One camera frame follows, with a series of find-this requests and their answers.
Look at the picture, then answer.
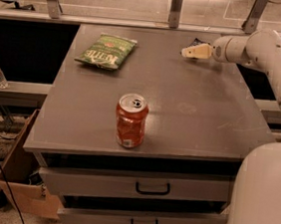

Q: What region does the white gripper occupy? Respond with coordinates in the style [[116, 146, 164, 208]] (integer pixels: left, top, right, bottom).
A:
[[181, 36, 242, 63]]

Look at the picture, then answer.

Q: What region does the dark blue rxbar wrapper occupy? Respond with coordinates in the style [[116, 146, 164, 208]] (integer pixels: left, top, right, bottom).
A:
[[188, 38, 208, 47]]

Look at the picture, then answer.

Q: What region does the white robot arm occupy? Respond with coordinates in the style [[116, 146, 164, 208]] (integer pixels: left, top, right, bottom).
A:
[[180, 28, 281, 224]]

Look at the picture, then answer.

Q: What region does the green kettle chip bag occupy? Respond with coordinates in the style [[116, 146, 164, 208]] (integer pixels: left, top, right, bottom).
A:
[[75, 33, 137, 71]]

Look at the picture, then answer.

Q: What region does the orange soda can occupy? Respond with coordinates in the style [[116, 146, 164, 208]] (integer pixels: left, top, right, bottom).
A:
[[116, 93, 148, 149]]

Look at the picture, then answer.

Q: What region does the grey drawer cabinet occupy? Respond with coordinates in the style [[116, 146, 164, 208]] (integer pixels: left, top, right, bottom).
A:
[[25, 24, 273, 224]]

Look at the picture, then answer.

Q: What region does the top grey drawer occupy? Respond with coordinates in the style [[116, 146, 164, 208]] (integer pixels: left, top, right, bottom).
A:
[[39, 167, 233, 202]]

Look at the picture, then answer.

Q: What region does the middle grey drawer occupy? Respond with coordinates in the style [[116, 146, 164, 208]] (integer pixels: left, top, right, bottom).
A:
[[58, 208, 226, 224]]

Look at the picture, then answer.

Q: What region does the brown cardboard box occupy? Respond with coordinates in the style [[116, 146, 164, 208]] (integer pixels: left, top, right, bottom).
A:
[[0, 111, 62, 219]]

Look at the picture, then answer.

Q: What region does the metal window frame rail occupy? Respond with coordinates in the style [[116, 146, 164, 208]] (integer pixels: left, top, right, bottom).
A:
[[0, 0, 281, 35]]

